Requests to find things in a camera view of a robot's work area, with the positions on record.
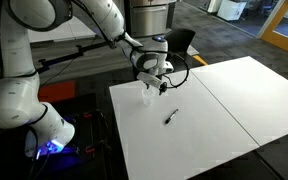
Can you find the clear plastic cup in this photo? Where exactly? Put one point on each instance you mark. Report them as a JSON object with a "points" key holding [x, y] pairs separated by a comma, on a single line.
{"points": [[148, 98]]}

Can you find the black marker pen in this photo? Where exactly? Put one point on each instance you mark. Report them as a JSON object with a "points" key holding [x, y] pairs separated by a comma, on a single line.
{"points": [[171, 116]]}

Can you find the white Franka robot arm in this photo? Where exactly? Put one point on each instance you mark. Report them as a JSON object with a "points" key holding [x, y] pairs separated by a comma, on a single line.
{"points": [[14, 100]]}

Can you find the yellow tape strip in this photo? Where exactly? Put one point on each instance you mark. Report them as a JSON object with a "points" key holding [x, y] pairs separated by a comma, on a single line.
{"points": [[200, 60]]}

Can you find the black chair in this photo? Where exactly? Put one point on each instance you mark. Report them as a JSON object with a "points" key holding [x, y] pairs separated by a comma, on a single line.
{"points": [[180, 38]]}

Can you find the orange black bar clamp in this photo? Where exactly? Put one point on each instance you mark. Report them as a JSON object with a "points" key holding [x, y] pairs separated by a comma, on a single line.
{"points": [[90, 149], [87, 115]]}

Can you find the orange floor mat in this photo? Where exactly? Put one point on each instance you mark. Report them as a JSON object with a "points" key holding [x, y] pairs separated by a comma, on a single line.
{"points": [[59, 90]]}

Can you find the small white box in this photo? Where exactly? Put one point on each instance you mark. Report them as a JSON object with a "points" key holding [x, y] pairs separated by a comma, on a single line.
{"points": [[214, 5]]}

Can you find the white cabinets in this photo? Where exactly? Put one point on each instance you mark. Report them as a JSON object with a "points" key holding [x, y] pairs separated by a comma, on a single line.
{"points": [[60, 31]]}

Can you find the large white box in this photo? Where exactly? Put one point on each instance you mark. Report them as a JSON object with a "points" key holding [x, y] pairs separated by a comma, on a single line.
{"points": [[232, 9]]}

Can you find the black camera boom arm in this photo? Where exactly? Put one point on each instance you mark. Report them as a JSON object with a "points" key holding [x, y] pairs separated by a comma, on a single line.
{"points": [[67, 56]]}

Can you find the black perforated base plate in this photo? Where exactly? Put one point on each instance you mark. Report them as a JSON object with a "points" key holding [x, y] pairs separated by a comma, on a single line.
{"points": [[97, 166]]}

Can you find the yellow door frame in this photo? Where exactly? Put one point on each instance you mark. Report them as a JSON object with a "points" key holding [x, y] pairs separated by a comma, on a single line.
{"points": [[277, 40]]}

